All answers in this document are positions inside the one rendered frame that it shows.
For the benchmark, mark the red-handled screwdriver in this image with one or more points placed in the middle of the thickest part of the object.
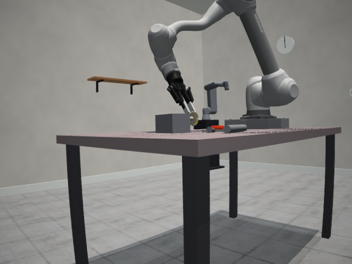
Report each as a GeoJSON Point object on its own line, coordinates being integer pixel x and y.
{"type": "Point", "coordinates": [217, 127]}

